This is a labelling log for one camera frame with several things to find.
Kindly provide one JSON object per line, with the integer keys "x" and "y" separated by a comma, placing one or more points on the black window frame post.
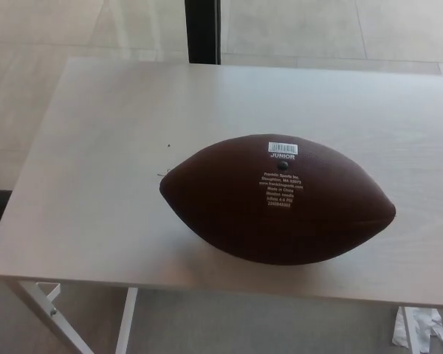
{"x": 203, "y": 29}

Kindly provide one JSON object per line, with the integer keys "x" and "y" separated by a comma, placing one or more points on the brown junior football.
{"x": 243, "y": 214}

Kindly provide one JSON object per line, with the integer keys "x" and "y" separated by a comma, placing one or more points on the crumpled white paper scrap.
{"x": 430, "y": 321}

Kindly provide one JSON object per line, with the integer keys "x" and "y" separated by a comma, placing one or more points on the white metal table leg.
{"x": 412, "y": 339}

